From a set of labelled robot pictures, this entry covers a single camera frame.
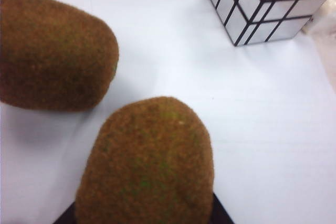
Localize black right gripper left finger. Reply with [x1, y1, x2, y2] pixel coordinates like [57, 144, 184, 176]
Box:
[53, 199, 80, 224]

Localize white paper sheet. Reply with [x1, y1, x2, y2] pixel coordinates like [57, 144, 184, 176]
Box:
[0, 0, 336, 224]

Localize fuzzy brown kiwi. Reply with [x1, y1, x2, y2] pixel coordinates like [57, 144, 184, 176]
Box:
[74, 96, 215, 224]
[0, 0, 120, 112]

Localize silver mirror cube puzzle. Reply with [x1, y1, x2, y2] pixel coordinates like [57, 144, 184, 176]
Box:
[208, 0, 331, 47]

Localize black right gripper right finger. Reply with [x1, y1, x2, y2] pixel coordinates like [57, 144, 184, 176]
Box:
[209, 191, 236, 224]

